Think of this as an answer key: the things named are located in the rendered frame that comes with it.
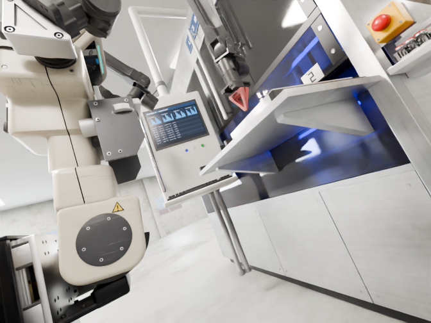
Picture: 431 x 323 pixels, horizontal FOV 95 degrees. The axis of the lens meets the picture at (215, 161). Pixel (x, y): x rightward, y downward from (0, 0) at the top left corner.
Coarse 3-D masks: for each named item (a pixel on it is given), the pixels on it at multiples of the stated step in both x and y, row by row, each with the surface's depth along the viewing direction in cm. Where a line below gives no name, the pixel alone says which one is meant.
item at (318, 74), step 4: (316, 64) 75; (312, 68) 77; (316, 68) 76; (308, 72) 79; (316, 72) 76; (320, 72) 75; (304, 76) 81; (308, 76) 79; (316, 76) 76; (320, 76) 75; (304, 80) 81; (308, 80) 80; (312, 80) 78; (316, 80) 77
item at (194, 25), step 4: (192, 12) 143; (192, 16) 144; (192, 20) 146; (196, 20) 141; (192, 24) 148; (196, 24) 143; (192, 28) 149; (196, 28) 144; (192, 32) 151; (196, 32) 146; (188, 36) 159; (192, 36) 152; (188, 40) 161; (188, 44) 162; (188, 48) 164
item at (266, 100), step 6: (342, 78) 61; (348, 78) 62; (306, 84) 54; (264, 102) 53; (270, 102) 51; (258, 108) 55; (252, 114) 58; (246, 120) 62; (240, 126) 66; (234, 132) 70; (240, 132) 66
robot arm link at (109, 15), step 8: (88, 0) 42; (96, 0) 43; (104, 0) 44; (112, 0) 45; (120, 0) 46; (88, 8) 44; (96, 8) 43; (104, 8) 44; (112, 8) 45; (120, 8) 46; (96, 16) 45; (104, 16) 45; (112, 16) 46; (88, 32) 50
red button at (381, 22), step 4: (380, 16) 53; (384, 16) 53; (388, 16) 53; (376, 20) 54; (380, 20) 54; (384, 20) 53; (388, 20) 53; (372, 24) 55; (376, 24) 54; (380, 24) 54; (384, 24) 53; (388, 24) 54; (372, 28) 56; (376, 28) 55; (380, 28) 54; (384, 28) 54
